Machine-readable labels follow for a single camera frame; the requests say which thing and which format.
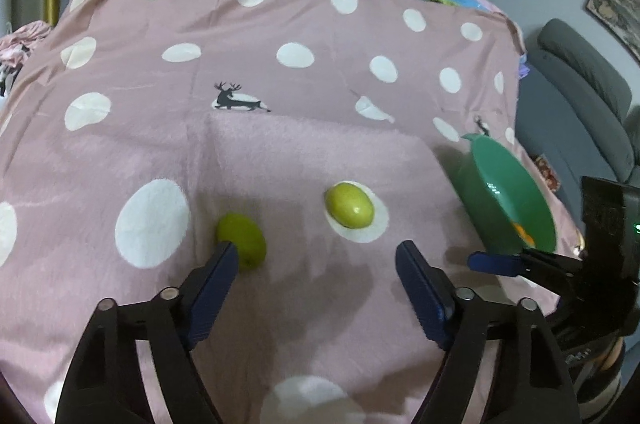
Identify green plastic bowl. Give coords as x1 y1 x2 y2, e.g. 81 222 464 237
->
452 134 556 255

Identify green round fruit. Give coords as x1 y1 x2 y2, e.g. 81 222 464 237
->
215 213 267 272

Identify large green tomato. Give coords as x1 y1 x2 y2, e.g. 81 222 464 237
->
324 182 375 229

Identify grey sofa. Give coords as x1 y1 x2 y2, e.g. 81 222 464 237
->
515 19 639 224

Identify pink polka dot cloth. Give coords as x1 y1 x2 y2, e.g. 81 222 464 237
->
1 0 556 423

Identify folded colourful clothes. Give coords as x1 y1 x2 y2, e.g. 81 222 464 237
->
430 0 529 80

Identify framed wall picture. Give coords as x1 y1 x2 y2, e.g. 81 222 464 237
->
586 0 640 60

